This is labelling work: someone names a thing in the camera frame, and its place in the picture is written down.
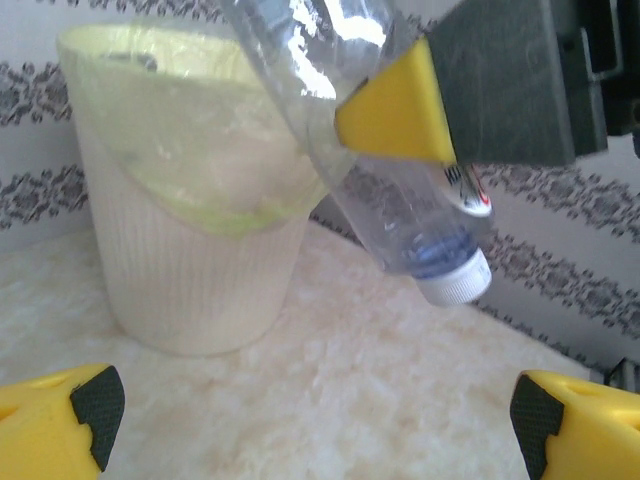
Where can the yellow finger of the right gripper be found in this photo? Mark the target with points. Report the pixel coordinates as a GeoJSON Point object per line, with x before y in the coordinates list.
{"type": "Point", "coordinates": [500, 90]}

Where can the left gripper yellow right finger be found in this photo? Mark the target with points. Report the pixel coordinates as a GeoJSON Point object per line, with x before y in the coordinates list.
{"type": "Point", "coordinates": [590, 430]}

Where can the aluminium frame post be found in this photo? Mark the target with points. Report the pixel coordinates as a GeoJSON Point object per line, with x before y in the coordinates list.
{"type": "Point", "coordinates": [627, 372]}

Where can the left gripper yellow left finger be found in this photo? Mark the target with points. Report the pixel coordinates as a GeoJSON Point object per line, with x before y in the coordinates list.
{"type": "Point", "coordinates": [45, 425]}

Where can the clear bottle white cap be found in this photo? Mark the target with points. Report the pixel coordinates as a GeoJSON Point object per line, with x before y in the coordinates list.
{"type": "Point", "coordinates": [400, 225]}

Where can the white ribbed waste bin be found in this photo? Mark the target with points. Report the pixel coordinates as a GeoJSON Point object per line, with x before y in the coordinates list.
{"type": "Point", "coordinates": [200, 300]}

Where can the green plastic bin liner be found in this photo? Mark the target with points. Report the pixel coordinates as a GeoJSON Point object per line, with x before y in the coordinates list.
{"type": "Point", "coordinates": [175, 150]}

